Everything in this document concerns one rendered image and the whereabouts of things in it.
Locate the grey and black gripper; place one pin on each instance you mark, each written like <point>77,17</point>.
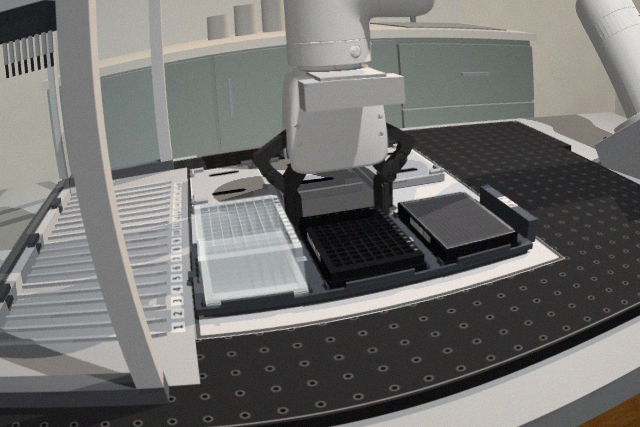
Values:
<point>330,141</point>

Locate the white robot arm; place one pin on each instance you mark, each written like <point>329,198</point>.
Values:
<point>336,33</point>

